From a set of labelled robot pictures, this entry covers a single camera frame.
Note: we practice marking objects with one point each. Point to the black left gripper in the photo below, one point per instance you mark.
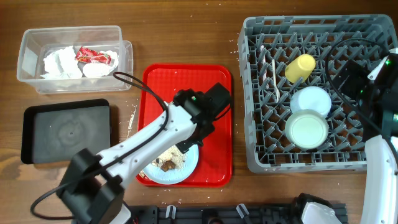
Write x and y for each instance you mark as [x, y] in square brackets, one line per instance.
[183, 145]

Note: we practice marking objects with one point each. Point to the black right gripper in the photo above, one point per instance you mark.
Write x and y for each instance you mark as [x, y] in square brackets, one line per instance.
[359, 74]

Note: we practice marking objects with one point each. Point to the brown food scraps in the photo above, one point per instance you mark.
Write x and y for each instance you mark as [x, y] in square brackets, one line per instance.
[171, 159]

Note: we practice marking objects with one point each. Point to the light blue dinner plate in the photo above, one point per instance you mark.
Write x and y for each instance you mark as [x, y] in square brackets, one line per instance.
[171, 177]

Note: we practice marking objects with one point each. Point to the white plastic fork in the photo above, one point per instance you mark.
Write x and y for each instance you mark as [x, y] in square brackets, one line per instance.
[263, 64]

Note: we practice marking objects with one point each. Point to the light blue bowl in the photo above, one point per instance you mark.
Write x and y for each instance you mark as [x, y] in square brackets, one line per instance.
[311, 98]

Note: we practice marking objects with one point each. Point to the yellow plastic cup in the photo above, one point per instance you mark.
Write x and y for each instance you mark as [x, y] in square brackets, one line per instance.
[301, 67]

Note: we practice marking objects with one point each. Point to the green small plate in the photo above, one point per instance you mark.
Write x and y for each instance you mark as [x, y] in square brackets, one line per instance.
[307, 129]

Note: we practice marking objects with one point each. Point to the red snack wrapper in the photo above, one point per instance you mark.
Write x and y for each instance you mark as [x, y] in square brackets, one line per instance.
[87, 55]

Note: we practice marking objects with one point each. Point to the white napkin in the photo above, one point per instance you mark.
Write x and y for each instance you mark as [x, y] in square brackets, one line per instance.
[61, 64]

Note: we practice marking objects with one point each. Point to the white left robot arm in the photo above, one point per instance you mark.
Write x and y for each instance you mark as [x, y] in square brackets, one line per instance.
[94, 184]

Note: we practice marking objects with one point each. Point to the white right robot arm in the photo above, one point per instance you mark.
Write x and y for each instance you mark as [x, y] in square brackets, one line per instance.
[376, 95]

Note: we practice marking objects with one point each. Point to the grey dishwasher rack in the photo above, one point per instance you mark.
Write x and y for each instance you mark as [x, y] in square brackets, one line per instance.
[332, 41]

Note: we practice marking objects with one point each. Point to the clear plastic waste bin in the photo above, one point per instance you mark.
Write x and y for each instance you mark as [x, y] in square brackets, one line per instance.
[38, 43]

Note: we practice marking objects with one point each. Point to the red serving tray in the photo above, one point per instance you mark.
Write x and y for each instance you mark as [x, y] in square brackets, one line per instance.
[215, 166]

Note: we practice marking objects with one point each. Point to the black plastic tray bin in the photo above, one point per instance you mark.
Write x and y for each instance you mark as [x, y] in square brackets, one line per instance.
[55, 133]

